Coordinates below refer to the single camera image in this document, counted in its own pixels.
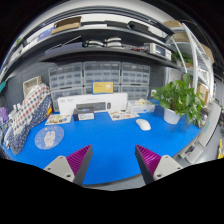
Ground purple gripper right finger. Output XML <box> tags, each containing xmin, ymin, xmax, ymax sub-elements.
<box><xmin>135</xmin><ymin>145</ymin><xmax>182</xmax><ymax>184</ymax></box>

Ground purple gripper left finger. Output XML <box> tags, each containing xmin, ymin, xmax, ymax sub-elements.
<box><xmin>44</xmin><ymin>145</ymin><xmax>93</xmax><ymax>186</ymax></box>

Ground white computer mouse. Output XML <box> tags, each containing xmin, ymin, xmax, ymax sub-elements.
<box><xmin>136</xmin><ymin>119</ymin><xmax>151</xmax><ymax>131</ymax></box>

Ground blue desk mat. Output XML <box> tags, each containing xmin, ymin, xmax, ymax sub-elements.
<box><xmin>5</xmin><ymin>107</ymin><xmax>200</xmax><ymax>185</ymax></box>

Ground round light blue coaster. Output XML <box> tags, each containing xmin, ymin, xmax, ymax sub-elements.
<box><xmin>35</xmin><ymin>125</ymin><xmax>64</xmax><ymax>150</ymax></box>

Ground left illustrated card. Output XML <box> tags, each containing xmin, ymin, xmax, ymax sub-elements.
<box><xmin>46</xmin><ymin>114</ymin><xmax>71</xmax><ymax>125</ymax></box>

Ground illustrated card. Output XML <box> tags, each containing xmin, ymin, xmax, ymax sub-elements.
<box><xmin>46</xmin><ymin>114</ymin><xmax>71</xmax><ymax>125</ymax></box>
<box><xmin>109</xmin><ymin>111</ymin><xmax>138</xmax><ymax>121</ymax></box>

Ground white plant pot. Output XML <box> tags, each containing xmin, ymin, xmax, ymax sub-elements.
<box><xmin>164</xmin><ymin>108</ymin><xmax>181</xmax><ymax>125</ymax></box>

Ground small black white box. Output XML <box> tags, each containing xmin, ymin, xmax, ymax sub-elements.
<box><xmin>73</xmin><ymin>107</ymin><xmax>95</xmax><ymax>121</ymax></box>

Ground white tissue box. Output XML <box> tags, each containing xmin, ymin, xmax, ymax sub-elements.
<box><xmin>127</xmin><ymin>99</ymin><xmax>155</xmax><ymax>113</ymax></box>

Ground right illustrated card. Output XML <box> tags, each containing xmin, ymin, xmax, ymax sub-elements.
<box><xmin>109</xmin><ymin>111</ymin><xmax>138</xmax><ymax>121</ymax></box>

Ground checkered fabric bag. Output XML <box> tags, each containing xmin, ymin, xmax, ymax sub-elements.
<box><xmin>8</xmin><ymin>83</ymin><xmax>52</xmax><ymax>155</ymax></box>

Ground green potted plant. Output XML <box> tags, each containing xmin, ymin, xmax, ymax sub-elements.
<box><xmin>153</xmin><ymin>73</ymin><xmax>204</xmax><ymax>127</ymax></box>

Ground white keyboard box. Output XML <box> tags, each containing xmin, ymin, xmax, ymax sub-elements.
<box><xmin>57</xmin><ymin>93</ymin><xmax>128</xmax><ymax>115</ymax></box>

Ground white chair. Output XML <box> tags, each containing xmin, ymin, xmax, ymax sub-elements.
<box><xmin>183</xmin><ymin>102</ymin><xmax>221</xmax><ymax>164</ymax></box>

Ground yellow label box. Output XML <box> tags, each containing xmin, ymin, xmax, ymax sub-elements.
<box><xmin>92</xmin><ymin>82</ymin><xmax>113</xmax><ymax>94</ymax></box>

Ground left drawer organizer cabinet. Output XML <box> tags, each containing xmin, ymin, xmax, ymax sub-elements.
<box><xmin>48</xmin><ymin>62</ymin><xmax>83</xmax><ymax>112</ymax></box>

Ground drawer organizer cabinet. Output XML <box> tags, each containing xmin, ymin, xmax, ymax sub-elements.
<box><xmin>83</xmin><ymin>61</ymin><xmax>121</xmax><ymax>94</ymax></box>
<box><xmin>120</xmin><ymin>62</ymin><xmax>150</xmax><ymax>100</ymax></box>
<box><xmin>48</xmin><ymin>62</ymin><xmax>83</xmax><ymax>112</ymax></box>

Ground right drawer organizer cabinet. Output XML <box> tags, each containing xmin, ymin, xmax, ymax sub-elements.
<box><xmin>120</xmin><ymin>62</ymin><xmax>150</xmax><ymax>100</ymax></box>

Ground middle drawer organizer cabinet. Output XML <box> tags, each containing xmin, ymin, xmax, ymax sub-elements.
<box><xmin>83</xmin><ymin>61</ymin><xmax>121</xmax><ymax>94</ymax></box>

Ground dark lower shelf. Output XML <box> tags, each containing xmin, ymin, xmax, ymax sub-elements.
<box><xmin>39</xmin><ymin>48</ymin><xmax>177</xmax><ymax>69</ymax></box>

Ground silver electronic device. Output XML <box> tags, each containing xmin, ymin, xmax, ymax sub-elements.
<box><xmin>149</xmin><ymin>43</ymin><xmax>171</xmax><ymax>60</ymax></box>

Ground cardboard box on shelf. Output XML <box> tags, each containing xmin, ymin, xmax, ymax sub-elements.
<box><xmin>51</xmin><ymin>16</ymin><xmax>81</xmax><ymax>35</ymax></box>

